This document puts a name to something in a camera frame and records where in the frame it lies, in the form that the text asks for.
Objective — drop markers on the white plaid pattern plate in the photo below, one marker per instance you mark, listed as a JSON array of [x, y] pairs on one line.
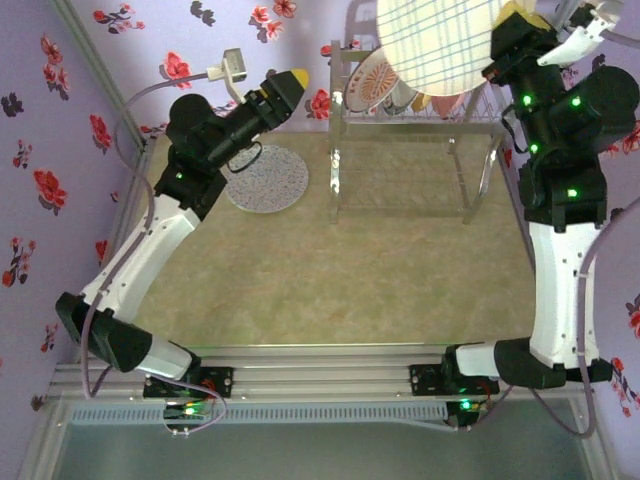
[[435, 45]]

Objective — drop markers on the colourful squiggle pattern plate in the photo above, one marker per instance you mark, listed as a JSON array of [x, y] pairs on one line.
[[280, 180]]

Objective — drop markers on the orange sunburst plate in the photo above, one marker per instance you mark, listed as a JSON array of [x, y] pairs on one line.
[[370, 82]]

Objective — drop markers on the green rimmed lettered plate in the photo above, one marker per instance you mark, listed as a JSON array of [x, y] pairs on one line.
[[400, 105]]

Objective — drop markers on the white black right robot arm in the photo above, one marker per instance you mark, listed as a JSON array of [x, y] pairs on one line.
[[560, 290]]

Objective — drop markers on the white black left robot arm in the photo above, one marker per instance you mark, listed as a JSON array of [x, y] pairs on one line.
[[145, 245]]

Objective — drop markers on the left circuit board green light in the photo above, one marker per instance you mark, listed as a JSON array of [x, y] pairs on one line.
[[190, 411]]

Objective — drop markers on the circuit board green light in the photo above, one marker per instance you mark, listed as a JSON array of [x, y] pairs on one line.
[[467, 406], [190, 411]]

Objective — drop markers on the right circuit board green light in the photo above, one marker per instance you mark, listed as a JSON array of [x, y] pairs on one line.
[[467, 406]]

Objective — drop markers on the right aluminium corner post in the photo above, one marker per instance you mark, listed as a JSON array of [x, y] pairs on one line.
[[565, 12]]

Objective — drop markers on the aluminium corner post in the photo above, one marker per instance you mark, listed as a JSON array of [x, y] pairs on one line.
[[100, 70], [565, 12]]

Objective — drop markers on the left aluminium table side rail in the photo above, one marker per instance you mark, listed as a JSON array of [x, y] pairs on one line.
[[125, 225]]

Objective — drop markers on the left aluminium corner post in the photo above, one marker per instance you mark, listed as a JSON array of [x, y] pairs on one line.
[[100, 70]]

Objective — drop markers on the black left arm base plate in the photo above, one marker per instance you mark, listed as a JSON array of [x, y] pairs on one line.
[[220, 380]]

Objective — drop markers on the aluminium mounting rail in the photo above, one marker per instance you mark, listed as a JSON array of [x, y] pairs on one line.
[[320, 372]]

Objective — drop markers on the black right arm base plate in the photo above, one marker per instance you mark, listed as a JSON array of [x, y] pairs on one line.
[[422, 380]]

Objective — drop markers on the left lower aluminium frame bar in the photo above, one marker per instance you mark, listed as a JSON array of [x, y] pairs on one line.
[[42, 445]]

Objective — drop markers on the aluminium frame bar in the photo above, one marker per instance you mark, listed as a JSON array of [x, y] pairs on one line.
[[603, 460], [42, 445]]

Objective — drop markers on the right lower aluminium frame bar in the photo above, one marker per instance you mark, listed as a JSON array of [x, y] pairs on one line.
[[603, 460]]

